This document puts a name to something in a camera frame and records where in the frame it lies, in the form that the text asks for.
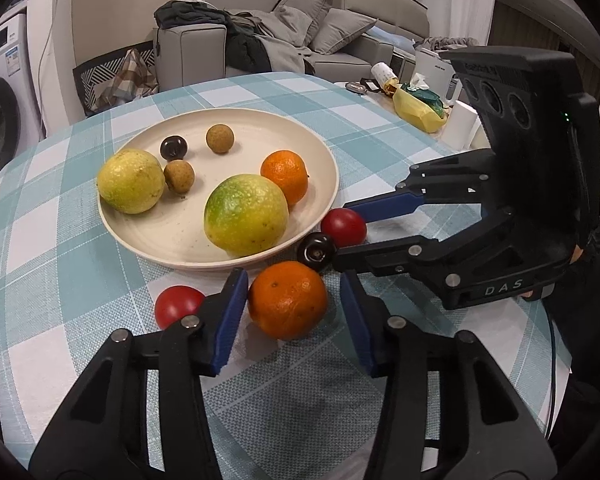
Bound small dark purple fruit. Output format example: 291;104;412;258
296;232;337;272
160;135;188;161

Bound cream round plate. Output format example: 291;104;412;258
96;108;340;272

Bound white washing machine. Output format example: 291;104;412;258
0;7;46;184

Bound key bunch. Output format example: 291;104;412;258
345;78;381;95

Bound grey garment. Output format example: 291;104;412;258
230;10;316;73

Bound white cup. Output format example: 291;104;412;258
440;101;481;148

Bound orange mandarin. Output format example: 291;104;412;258
260;150;309;207
247;261;328;341

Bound grey blanket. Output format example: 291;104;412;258
410;36;481;53

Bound yellow-green lemon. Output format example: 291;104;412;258
203;174;290;257

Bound teal checked tablecloth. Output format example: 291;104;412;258
0;71;576;480

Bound grey pillow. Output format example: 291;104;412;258
311;7;378;55
272;0;335;46

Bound brown longan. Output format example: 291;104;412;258
163;159;197;194
206;125;235;154

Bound white kettle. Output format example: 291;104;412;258
414;47;463;106

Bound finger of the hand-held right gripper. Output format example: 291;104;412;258
332;207;514;287
343;151;499;224

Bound person's right forearm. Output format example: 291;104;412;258
545;205;600;466

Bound yellow lemon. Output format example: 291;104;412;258
97;149;166;215

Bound yellow plastic bag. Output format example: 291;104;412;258
392;83;451;133

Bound red tomato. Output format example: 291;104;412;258
321;208;367;247
155;285;207;330

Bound black patterned basket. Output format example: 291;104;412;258
72;45;158;118

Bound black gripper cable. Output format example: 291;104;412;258
545;305;559;441

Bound person's right hand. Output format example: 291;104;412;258
522;244;587;302

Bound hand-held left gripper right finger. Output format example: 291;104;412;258
339;270;561;480

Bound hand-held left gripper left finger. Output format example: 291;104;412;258
27;267;251;480

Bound dark clothes pile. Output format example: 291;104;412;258
155;1;276;73

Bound white lying bottle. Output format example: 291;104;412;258
371;62;400;93

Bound grey sofa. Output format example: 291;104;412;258
152;0;429;92

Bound plaid cloth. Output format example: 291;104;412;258
92;49;159;111

